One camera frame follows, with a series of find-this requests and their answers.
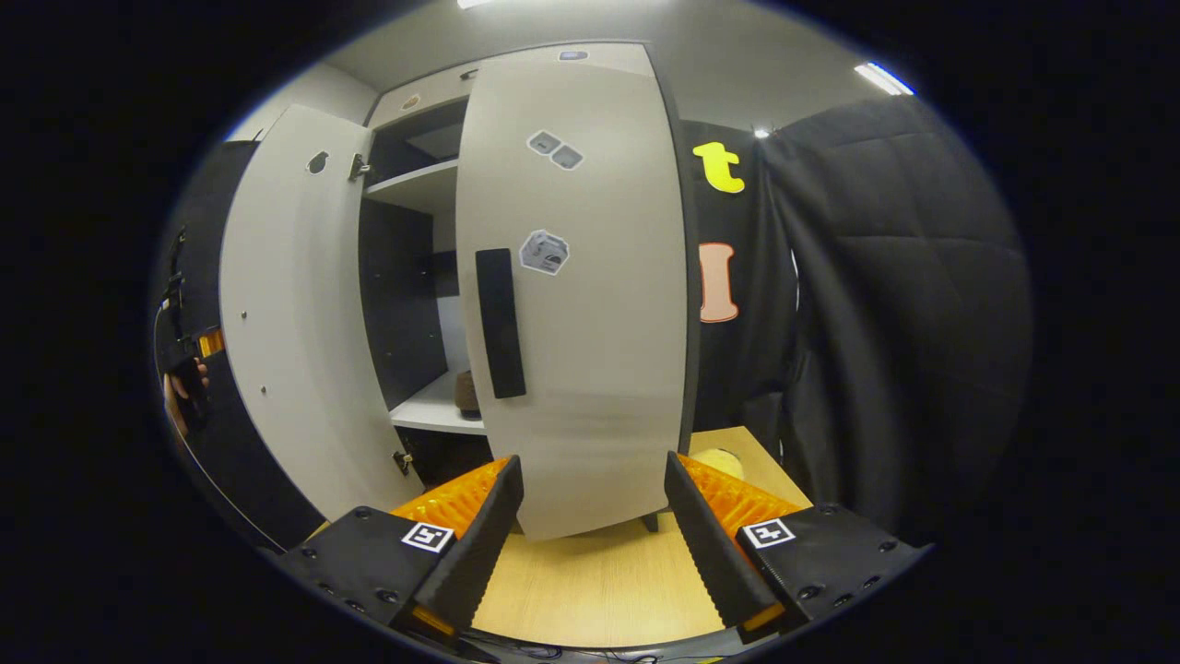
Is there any white shoe cabinet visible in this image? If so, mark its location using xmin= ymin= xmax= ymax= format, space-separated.
xmin=355 ymin=39 xmax=703 ymax=536

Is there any small ceiling light panel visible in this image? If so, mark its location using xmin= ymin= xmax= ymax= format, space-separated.
xmin=853 ymin=61 xmax=915 ymax=97

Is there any yellow plush toy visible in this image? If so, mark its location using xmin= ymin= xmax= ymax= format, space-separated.
xmin=691 ymin=446 xmax=744 ymax=482

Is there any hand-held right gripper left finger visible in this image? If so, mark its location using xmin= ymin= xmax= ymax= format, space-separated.
xmin=277 ymin=455 xmax=525 ymax=642

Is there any black backdrop cloth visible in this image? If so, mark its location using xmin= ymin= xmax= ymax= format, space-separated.
xmin=682 ymin=92 xmax=1035 ymax=545

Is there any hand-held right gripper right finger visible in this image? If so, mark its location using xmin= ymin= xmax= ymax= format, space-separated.
xmin=664 ymin=450 xmax=927 ymax=645

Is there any black door handle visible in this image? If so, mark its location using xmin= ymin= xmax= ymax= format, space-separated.
xmin=475 ymin=247 xmax=527 ymax=400

